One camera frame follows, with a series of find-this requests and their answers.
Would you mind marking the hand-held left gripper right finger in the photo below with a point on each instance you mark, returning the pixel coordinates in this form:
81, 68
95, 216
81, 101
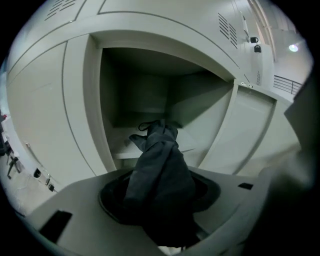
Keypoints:
230, 200

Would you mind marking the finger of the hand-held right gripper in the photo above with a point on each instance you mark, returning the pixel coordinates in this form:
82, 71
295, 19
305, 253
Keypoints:
306, 125

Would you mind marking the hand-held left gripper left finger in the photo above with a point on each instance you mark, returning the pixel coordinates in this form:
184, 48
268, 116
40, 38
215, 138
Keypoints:
82, 200

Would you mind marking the black umbrella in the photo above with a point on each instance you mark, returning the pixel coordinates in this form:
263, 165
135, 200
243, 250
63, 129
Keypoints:
160, 180

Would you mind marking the grey metal locker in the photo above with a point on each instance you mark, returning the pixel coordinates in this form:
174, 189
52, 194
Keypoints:
37, 100

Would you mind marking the open grey locker door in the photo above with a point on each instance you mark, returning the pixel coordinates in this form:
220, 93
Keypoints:
240, 130

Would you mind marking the round ceiling light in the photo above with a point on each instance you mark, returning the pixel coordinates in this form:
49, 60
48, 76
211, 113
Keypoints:
294, 47

